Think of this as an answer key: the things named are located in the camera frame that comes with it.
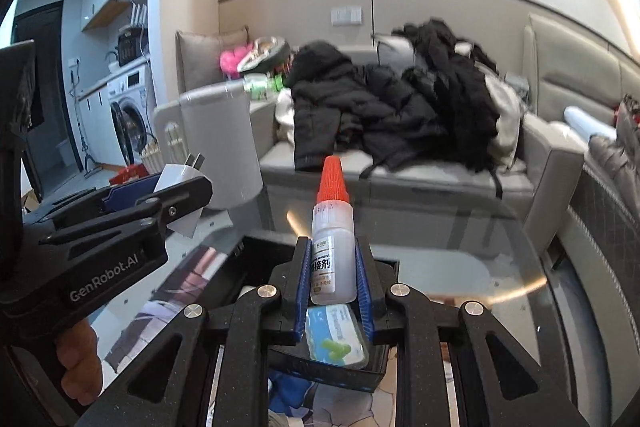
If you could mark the white washing machine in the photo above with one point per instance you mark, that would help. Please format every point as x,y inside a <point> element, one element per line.
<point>132,102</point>

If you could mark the pink plush toy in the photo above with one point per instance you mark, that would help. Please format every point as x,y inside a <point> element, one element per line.
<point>230,59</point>

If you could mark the white wall switch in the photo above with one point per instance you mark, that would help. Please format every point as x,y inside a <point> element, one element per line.
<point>346,16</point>

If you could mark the person's left hand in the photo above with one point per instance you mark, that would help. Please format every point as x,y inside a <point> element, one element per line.
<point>77,351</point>

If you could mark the woven laundry basket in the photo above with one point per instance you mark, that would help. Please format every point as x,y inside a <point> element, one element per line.
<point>152,159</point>

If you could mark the black cardboard box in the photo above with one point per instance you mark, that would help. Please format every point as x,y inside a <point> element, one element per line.
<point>295,361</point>

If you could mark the grey sofa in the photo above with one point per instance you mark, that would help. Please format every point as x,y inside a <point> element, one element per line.
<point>538,168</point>

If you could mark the beige sofa cushion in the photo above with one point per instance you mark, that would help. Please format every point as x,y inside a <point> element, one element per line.
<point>198,56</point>

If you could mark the small white plug charger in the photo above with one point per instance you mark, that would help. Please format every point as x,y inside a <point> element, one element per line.
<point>175,175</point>

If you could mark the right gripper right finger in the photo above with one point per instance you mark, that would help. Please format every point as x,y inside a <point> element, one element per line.
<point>455,365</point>

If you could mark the orange cap glue bottle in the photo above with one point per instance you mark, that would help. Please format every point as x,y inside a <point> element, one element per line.
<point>333,264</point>

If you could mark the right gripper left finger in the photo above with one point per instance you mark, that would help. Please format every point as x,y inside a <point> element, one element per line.
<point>209,365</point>

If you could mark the blue white small packet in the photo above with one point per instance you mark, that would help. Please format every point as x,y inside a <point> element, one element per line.
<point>333,337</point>

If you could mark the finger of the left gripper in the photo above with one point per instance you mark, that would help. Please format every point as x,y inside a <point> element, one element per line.
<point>93,203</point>
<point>140,226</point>

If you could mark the white electric kettle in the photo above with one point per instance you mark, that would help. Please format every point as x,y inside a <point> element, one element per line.
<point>214,122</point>

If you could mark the anime print table mat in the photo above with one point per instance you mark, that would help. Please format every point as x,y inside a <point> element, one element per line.
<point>209,365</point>

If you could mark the black puffer jacket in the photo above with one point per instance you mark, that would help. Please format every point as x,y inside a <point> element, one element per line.
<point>339,105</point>

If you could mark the pile of black clothes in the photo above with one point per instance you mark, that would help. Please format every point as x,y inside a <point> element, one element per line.
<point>457,91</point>

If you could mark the round metal bowl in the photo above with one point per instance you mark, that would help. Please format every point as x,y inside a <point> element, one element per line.
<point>267,55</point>

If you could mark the red paper gift bag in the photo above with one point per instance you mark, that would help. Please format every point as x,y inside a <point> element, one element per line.
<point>129,173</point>

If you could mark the grey upholstered bed headboard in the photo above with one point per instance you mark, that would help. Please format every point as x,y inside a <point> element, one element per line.
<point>565,68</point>

